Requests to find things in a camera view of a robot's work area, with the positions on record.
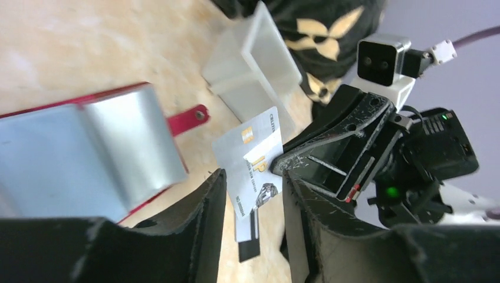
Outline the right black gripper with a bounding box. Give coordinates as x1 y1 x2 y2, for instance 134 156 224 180
271 84 479 228

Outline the black pillow with yellow flowers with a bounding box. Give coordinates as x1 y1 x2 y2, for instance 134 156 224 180
210 0 386 106

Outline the black glossy credit card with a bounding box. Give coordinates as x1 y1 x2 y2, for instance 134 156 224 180
238 239 261 263

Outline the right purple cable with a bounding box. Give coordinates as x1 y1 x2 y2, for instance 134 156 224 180
427 25 500 65

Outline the white plastic card box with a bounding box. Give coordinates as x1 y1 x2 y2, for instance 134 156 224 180
201 2 302 140

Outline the white credit card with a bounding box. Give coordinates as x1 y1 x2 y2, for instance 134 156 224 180
212 107 283 220

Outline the red card holder wallet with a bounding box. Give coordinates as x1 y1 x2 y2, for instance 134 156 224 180
1 82 210 223

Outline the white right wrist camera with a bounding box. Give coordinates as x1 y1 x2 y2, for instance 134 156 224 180
350 33 416 111

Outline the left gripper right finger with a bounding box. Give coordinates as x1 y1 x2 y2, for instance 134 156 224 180
282 172 499 282

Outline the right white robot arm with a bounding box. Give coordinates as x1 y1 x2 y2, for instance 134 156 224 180
271 85 499 227

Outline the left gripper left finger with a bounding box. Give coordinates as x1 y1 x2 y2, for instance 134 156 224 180
1 169 226 282

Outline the silver card with black stripe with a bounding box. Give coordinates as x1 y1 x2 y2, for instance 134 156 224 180
235 210 259 243

